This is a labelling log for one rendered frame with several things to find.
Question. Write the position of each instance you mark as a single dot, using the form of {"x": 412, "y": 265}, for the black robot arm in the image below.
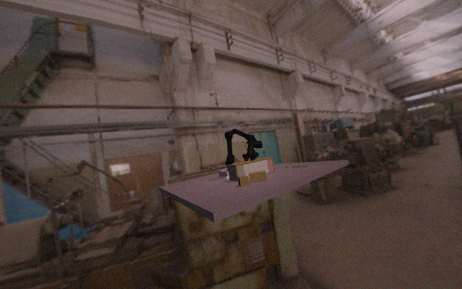
{"x": 252, "y": 142}

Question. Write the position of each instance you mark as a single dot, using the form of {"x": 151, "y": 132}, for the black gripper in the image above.
{"x": 250, "y": 154}

